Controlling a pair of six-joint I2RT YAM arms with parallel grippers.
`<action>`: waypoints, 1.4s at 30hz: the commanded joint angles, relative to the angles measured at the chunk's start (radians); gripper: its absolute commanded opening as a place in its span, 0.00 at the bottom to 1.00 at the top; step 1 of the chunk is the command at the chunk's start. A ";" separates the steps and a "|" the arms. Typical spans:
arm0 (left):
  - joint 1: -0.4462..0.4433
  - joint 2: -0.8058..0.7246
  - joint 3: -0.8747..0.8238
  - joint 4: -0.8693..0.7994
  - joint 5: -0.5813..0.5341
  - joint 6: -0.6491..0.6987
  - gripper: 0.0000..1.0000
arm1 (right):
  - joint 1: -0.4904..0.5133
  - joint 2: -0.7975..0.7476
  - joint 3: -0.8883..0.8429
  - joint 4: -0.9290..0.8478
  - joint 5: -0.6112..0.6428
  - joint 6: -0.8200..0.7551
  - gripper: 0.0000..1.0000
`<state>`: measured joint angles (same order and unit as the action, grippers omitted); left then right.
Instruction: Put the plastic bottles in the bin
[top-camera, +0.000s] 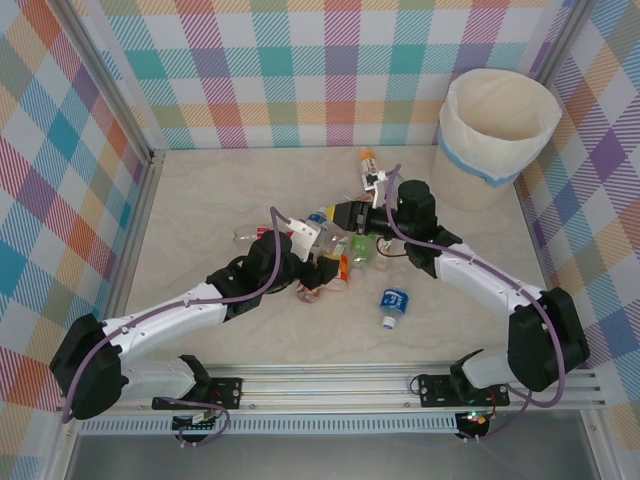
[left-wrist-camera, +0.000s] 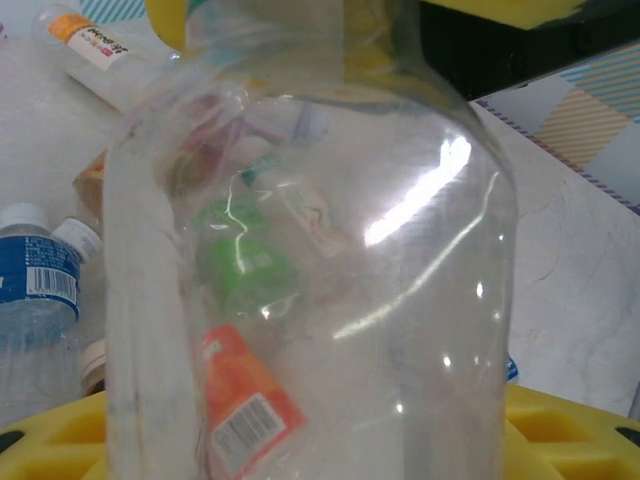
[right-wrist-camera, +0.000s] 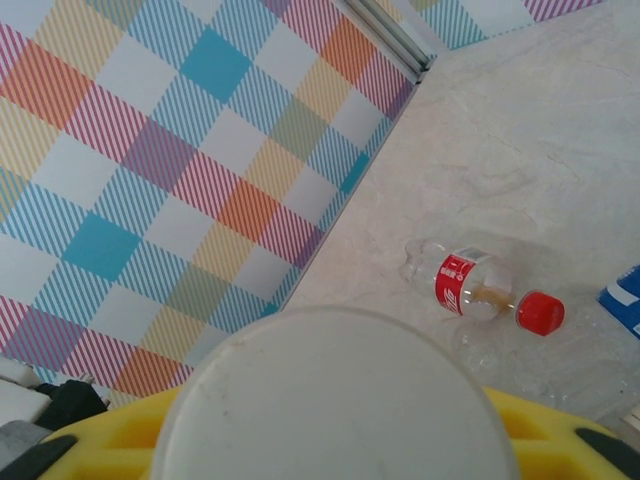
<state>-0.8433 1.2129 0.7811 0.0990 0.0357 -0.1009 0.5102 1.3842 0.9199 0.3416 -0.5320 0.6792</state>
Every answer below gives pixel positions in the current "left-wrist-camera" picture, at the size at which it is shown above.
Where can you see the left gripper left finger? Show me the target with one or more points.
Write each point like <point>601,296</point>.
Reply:
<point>55,445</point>

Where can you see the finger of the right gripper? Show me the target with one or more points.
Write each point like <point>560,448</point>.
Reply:
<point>165,22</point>
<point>500,11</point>

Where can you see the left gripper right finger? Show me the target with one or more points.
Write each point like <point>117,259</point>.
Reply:
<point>570,440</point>

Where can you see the orange label plastic bottle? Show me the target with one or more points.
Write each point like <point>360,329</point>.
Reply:
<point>240,380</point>

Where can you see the large clear plastic bottle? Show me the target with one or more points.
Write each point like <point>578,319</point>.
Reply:
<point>400,300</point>

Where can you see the small white bottle orange cap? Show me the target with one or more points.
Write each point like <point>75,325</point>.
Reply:
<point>95,45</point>

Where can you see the blue label water bottle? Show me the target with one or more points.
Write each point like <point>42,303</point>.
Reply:
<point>35,270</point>

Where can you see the gold tea bottle red label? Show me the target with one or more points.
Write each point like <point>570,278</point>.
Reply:
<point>75,237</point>

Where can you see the green label plastic bottle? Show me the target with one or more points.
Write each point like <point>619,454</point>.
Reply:
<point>240,260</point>

